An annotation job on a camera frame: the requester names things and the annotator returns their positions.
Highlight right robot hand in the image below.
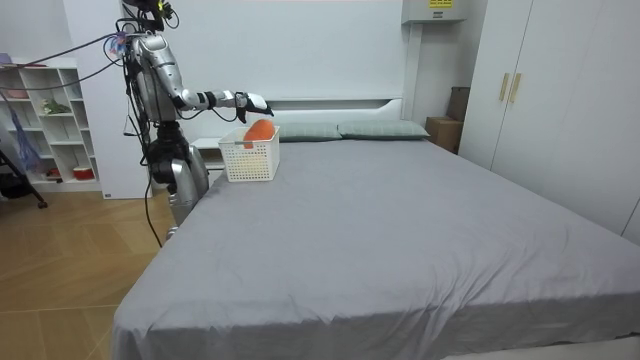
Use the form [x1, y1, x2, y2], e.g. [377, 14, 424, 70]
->
[234, 91, 275, 125]

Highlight orange soft toy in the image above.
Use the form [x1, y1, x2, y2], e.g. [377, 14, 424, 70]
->
[242, 118, 277, 150]

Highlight grey-green pillow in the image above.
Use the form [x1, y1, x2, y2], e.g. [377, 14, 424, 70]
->
[337, 119, 431, 141]
[273, 122, 344, 144]

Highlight white plastic basket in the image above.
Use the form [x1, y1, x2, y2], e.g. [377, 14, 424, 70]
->
[218, 125, 281, 183]

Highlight robot body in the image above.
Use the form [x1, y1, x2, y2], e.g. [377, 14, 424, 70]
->
[115, 0, 189, 184]

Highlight robot legs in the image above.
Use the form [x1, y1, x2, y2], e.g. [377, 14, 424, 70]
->
[164, 144, 211, 242]

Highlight grey bed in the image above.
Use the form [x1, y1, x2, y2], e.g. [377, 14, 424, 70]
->
[110, 97, 640, 360]

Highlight brown cardboard box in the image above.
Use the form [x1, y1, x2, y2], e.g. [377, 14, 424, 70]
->
[425, 116, 465, 155]

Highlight white open shelf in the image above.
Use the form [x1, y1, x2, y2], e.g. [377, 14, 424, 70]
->
[0, 56, 102, 194]

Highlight green plant toy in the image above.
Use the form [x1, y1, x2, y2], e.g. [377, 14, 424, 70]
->
[40, 98, 73, 117]

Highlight dark brown flat box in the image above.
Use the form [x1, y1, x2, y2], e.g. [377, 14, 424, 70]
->
[445, 86, 472, 123]

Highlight black tripod stand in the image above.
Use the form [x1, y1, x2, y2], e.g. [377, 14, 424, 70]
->
[0, 147, 49, 210]

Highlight white wardrobe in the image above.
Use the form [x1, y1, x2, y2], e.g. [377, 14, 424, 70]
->
[457, 0, 640, 247]

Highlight black floor cable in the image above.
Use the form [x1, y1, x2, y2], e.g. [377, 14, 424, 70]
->
[142, 162, 165, 249]

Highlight cable bundle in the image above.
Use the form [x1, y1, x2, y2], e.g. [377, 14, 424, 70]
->
[0, 30, 129, 93]

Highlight white wall duct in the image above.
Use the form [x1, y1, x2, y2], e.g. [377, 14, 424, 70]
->
[401, 23, 424, 122]

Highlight grey wall fuse box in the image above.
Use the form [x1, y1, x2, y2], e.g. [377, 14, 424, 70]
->
[400, 0, 469, 26]

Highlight blue mesh strap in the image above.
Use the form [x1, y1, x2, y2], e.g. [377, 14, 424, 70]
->
[0, 89, 42, 174]

